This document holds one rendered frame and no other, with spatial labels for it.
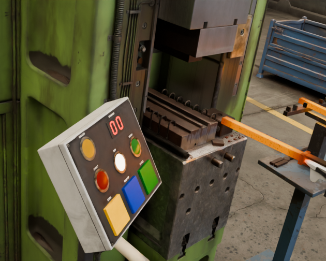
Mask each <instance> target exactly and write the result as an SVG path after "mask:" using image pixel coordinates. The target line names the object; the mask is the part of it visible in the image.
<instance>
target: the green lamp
mask: <svg viewBox="0 0 326 261"><path fill-rule="evenodd" d="M131 146H132V150H133V152H134V153H135V154H139V153H140V145H139V142H138V141H137V140H136V139H133V140H132V143H131Z"/></svg>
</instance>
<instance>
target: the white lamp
mask: <svg viewBox="0 0 326 261"><path fill-rule="evenodd" d="M115 163H116V166H117V168H118V169H119V170H120V171H123V170H124V168H125V160H124V158H123V156H122V155H121V154H117V156H116V158H115Z"/></svg>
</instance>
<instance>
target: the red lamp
mask: <svg viewBox="0 0 326 261"><path fill-rule="evenodd" d="M97 184H98V186H99V187H100V188H101V189H102V190H105V189H106V188H107V186H108V179H107V176H106V174H105V173H104V172H103V171H100V172H99V173H98V174H97Z"/></svg>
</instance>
